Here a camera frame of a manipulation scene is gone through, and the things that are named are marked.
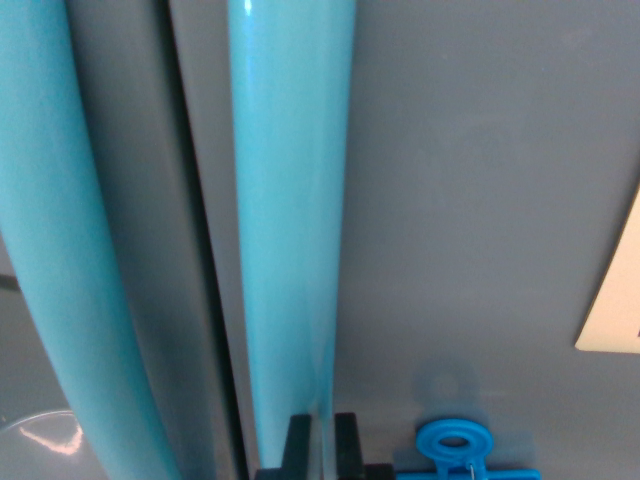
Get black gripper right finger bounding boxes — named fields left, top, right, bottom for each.
left=322, top=412, right=364, bottom=480

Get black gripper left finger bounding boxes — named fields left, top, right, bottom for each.
left=279, top=413, right=322, bottom=480

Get teal handle of clip door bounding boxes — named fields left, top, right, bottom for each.
left=226, top=0, right=358, bottom=472

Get grey toy refrigerator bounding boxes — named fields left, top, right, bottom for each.
left=167, top=0, right=640, bottom=480

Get gray fridge door with dispenser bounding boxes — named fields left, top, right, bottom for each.
left=0, top=0, right=249, bottom=480

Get blue clip without card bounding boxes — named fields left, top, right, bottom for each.
left=394, top=419, right=543, bottom=480

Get cream grocery checklist card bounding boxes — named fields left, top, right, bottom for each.
left=574, top=180, right=640, bottom=356

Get teal handle of dispenser door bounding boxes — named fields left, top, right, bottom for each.
left=0, top=0, right=184, bottom=480

